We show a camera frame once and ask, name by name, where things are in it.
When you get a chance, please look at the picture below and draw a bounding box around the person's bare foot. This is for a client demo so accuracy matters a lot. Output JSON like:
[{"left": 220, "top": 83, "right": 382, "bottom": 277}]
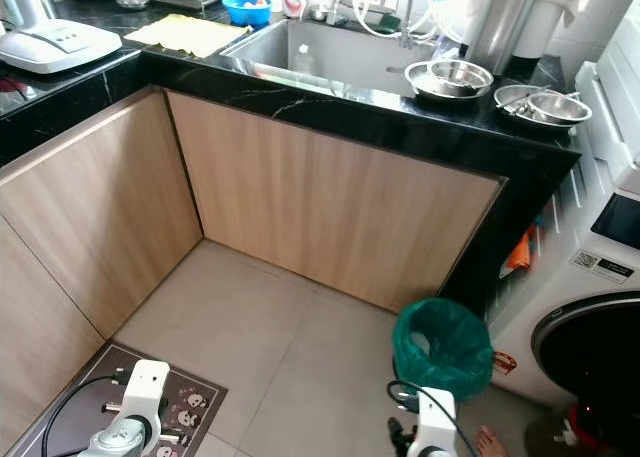
[{"left": 473, "top": 425, "right": 513, "bottom": 457}]

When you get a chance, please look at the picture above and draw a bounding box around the green lined trash bin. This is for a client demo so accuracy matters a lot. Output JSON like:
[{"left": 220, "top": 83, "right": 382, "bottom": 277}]
[{"left": 391, "top": 297, "right": 496, "bottom": 403}]

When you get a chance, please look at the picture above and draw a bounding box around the red plastic object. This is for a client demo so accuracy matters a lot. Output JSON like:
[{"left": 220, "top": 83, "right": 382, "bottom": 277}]
[{"left": 555, "top": 402, "right": 616, "bottom": 456}]

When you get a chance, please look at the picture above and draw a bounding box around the dark patterned floor mat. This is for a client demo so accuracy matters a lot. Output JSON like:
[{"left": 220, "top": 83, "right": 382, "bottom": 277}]
[{"left": 10, "top": 342, "right": 229, "bottom": 457}]

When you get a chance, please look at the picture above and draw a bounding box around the orange hanging item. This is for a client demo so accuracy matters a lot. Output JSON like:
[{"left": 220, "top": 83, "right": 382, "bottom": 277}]
[{"left": 508, "top": 227, "right": 533, "bottom": 270}]

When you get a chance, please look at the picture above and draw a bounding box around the white washing machine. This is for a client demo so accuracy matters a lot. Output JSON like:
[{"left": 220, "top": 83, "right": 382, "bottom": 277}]
[{"left": 485, "top": 62, "right": 640, "bottom": 433}]

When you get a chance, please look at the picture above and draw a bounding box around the wide wooden cabinet door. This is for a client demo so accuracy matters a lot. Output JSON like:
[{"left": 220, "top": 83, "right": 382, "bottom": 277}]
[{"left": 168, "top": 92, "right": 504, "bottom": 313}]

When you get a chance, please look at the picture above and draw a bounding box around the stainless steel bowl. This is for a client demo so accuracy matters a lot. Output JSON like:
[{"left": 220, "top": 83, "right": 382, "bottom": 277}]
[
  {"left": 428, "top": 59, "right": 495, "bottom": 99},
  {"left": 527, "top": 91, "right": 593, "bottom": 127}
]

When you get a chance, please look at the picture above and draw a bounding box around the stainless steel sink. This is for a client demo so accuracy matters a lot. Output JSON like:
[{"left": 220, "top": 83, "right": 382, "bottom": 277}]
[{"left": 222, "top": 19, "right": 456, "bottom": 100}]

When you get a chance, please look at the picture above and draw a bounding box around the green sponge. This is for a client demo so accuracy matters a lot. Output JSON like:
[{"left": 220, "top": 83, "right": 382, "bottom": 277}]
[{"left": 370, "top": 10, "right": 406, "bottom": 30}]

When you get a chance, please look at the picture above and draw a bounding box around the steel and wood knife block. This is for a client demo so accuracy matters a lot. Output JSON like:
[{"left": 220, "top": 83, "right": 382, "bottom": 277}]
[{"left": 463, "top": 0, "right": 546, "bottom": 76}]

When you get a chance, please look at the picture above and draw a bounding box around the white cylindrical container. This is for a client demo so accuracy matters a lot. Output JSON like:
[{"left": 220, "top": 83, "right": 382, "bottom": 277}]
[{"left": 512, "top": 0, "right": 596, "bottom": 60}]

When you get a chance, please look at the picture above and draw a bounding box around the blue plastic bowl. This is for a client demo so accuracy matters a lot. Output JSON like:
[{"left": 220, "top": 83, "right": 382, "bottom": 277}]
[{"left": 222, "top": 0, "right": 273, "bottom": 27}]

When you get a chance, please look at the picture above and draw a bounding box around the yellow cloth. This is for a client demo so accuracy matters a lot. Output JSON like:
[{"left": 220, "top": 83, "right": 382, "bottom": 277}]
[{"left": 123, "top": 14, "right": 253, "bottom": 59}]

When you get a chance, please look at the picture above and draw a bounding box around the white countertop appliance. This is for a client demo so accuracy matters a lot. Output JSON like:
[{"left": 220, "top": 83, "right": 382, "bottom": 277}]
[{"left": 0, "top": 19, "right": 124, "bottom": 75}]

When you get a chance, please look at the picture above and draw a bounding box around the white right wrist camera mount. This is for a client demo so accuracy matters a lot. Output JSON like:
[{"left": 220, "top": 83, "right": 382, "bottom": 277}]
[{"left": 415, "top": 387, "right": 458, "bottom": 457}]

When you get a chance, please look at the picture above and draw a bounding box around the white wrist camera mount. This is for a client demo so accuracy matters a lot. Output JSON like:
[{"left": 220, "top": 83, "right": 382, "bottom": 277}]
[
  {"left": 415, "top": 387, "right": 458, "bottom": 457},
  {"left": 122, "top": 360, "right": 171, "bottom": 428}
]

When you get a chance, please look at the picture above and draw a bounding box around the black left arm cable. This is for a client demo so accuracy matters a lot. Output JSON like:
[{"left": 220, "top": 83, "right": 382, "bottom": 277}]
[{"left": 42, "top": 375, "right": 126, "bottom": 457}]

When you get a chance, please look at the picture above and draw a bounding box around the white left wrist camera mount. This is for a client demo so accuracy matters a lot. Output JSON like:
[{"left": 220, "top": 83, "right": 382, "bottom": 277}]
[{"left": 122, "top": 360, "right": 171, "bottom": 428}]

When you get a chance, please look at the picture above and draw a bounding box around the chrome faucet with hose fittings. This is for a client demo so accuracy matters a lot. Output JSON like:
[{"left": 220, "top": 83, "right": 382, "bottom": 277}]
[{"left": 400, "top": 0, "right": 417, "bottom": 50}]

